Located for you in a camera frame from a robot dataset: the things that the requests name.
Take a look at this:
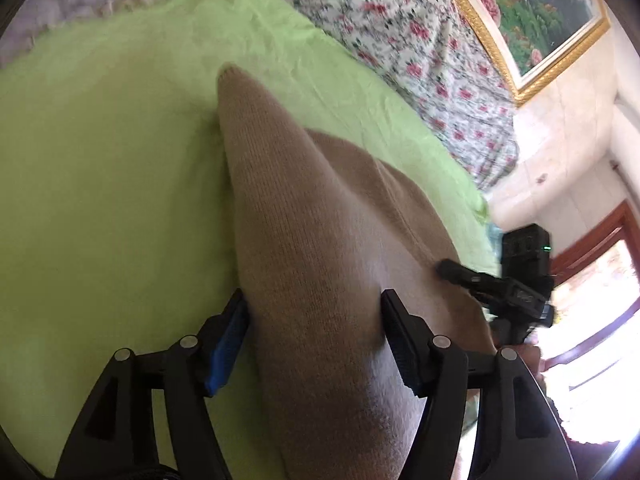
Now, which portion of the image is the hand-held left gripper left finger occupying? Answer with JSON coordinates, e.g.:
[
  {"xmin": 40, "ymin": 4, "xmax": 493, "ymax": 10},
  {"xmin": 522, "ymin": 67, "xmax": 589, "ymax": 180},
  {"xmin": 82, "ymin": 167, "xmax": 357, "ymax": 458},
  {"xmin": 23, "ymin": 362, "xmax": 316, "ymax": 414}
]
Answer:
[{"xmin": 55, "ymin": 287, "xmax": 251, "ymax": 480}]

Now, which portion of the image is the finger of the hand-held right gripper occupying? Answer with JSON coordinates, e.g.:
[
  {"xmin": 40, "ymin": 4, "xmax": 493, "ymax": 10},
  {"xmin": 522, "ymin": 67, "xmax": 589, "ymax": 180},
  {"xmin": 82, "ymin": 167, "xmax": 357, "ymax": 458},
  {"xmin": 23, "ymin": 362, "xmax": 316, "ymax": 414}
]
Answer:
[{"xmin": 437, "ymin": 259, "xmax": 503, "ymax": 306}]

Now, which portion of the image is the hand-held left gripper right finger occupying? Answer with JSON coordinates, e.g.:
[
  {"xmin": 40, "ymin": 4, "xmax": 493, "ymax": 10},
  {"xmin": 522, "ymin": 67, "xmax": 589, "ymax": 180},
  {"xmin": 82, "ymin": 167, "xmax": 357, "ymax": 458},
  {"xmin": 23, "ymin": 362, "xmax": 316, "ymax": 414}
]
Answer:
[{"xmin": 380, "ymin": 289, "xmax": 586, "ymax": 480}]

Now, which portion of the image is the beige knitted sweater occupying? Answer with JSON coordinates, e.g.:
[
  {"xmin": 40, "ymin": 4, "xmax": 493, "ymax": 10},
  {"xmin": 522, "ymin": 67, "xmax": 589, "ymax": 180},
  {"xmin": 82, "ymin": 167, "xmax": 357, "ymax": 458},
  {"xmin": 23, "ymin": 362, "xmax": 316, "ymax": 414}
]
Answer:
[{"xmin": 216, "ymin": 62, "xmax": 498, "ymax": 480}]

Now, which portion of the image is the person's right hand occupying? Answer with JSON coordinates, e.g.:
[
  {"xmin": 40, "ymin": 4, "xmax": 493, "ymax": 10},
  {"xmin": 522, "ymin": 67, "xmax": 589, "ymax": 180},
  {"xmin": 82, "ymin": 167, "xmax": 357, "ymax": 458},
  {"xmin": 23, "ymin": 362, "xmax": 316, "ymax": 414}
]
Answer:
[{"xmin": 519, "ymin": 344, "xmax": 545, "ymax": 376}]

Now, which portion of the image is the light green bed sheet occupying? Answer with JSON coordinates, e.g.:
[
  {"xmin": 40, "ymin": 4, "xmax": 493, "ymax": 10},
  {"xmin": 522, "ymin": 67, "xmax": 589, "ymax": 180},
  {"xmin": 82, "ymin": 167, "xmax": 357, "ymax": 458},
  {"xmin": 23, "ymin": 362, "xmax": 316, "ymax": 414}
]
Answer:
[{"xmin": 0, "ymin": 0, "xmax": 501, "ymax": 478}]

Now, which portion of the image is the rose print white quilt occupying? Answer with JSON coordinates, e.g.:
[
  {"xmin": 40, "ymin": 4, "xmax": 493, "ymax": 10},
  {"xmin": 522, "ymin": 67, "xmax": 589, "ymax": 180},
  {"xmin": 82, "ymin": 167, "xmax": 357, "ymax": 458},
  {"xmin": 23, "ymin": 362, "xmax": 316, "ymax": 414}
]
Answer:
[{"xmin": 220, "ymin": 0, "xmax": 521, "ymax": 191}]

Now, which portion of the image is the gold framed painting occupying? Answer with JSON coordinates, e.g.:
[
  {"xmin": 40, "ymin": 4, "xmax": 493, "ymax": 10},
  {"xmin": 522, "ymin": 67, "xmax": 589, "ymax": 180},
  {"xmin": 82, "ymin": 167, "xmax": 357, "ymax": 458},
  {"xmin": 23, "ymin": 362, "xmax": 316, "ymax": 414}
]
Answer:
[{"xmin": 432, "ymin": 0, "xmax": 612, "ymax": 107}]

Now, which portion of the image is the pastel floral blanket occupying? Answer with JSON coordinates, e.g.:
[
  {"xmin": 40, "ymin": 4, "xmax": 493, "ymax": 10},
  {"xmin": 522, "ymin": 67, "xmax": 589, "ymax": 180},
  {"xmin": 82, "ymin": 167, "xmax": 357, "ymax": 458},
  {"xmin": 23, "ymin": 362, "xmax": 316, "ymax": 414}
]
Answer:
[{"xmin": 0, "ymin": 0, "xmax": 211, "ymax": 68}]

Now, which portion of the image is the wooden door frame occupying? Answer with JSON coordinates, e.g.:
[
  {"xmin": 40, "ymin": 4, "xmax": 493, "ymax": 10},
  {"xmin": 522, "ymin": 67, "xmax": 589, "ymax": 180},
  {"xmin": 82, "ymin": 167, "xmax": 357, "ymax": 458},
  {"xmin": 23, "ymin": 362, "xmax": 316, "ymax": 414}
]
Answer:
[{"xmin": 550, "ymin": 200, "xmax": 640, "ymax": 361}]

